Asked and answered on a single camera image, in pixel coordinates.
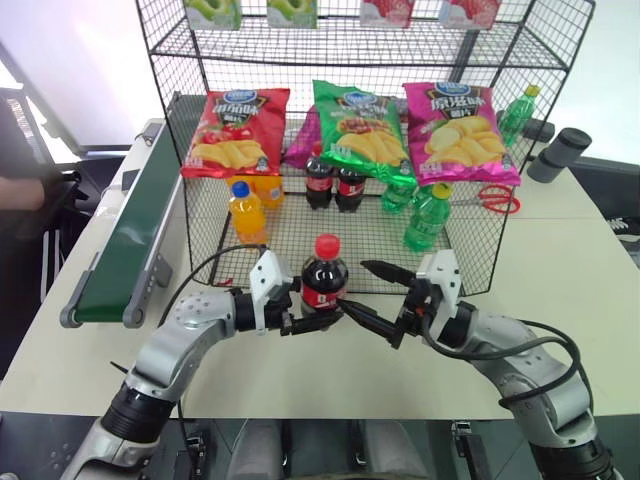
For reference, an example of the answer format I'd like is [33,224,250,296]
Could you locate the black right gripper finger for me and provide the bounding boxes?
[359,258,419,290]
[338,298,404,348]

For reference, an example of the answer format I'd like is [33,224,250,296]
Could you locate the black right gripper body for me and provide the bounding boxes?
[393,277,439,350]

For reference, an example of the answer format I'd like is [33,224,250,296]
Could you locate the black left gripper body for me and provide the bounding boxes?
[264,279,306,338]

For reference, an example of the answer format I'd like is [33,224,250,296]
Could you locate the small cola bottle red cap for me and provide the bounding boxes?
[299,233,351,332]
[304,141,336,212]
[333,166,369,214]

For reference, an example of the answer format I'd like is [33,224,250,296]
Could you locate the green belt conveyor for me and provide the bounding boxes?
[59,116,184,330]

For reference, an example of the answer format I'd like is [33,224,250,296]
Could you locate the green soda bottle yellow cap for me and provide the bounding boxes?
[496,84,543,149]
[403,182,454,253]
[380,179,419,216]

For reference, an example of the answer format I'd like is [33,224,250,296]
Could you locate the orange soda bottle blue cap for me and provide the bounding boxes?
[228,180,268,247]

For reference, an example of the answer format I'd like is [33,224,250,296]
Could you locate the grey rounded shape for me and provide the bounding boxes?
[360,419,432,480]
[225,419,287,480]

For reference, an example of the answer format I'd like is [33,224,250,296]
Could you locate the purple snack bag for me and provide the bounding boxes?
[281,103,326,171]

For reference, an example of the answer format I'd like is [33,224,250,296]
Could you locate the green potato chips bag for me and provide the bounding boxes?
[311,79,418,190]

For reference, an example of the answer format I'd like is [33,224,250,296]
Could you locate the magenta potato chips bag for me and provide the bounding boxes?
[402,80,522,188]

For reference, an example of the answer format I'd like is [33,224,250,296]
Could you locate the red potato chips bag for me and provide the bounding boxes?
[180,87,292,179]

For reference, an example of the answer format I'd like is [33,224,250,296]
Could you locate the black bag with white print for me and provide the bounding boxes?
[573,156,640,267]

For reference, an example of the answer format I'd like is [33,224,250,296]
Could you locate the red printed carton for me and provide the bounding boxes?
[360,0,416,29]
[439,0,499,31]

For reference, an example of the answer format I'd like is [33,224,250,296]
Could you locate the green printed carton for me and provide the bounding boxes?
[183,0,243,29]
[265,0,319,29]

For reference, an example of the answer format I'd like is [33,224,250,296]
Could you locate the person in black clothes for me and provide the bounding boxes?
[0,86,97,312]

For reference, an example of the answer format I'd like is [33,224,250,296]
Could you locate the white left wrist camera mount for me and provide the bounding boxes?
[248,249,293,337]

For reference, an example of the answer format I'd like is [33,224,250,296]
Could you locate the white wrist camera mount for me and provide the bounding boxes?
[415,249,464,322]
[248,249,293,337]

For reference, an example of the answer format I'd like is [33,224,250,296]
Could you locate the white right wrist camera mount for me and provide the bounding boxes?
[415,249,464,322]

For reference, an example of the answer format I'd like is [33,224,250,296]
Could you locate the black wire mesh rack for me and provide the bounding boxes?
[133,0,597,297]

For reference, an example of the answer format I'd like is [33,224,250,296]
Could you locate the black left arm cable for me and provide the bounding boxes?
[158,243,270,422]

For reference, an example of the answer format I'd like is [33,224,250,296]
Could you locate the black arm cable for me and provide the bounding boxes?
[158,243,270,422]
[421,308,590,410]

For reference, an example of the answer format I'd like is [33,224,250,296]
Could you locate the red handled scissors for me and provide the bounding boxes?
[451,183,523,216]

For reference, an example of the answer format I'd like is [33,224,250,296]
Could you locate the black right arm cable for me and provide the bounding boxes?
[421,308,590,410]

